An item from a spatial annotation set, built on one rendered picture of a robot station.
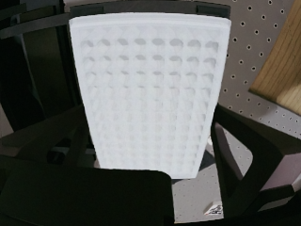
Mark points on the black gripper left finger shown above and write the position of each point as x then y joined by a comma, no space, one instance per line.
33,142

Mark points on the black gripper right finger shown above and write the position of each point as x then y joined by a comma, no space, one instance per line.
276,159

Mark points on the white multi-well plate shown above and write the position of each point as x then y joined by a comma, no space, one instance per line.
149,70

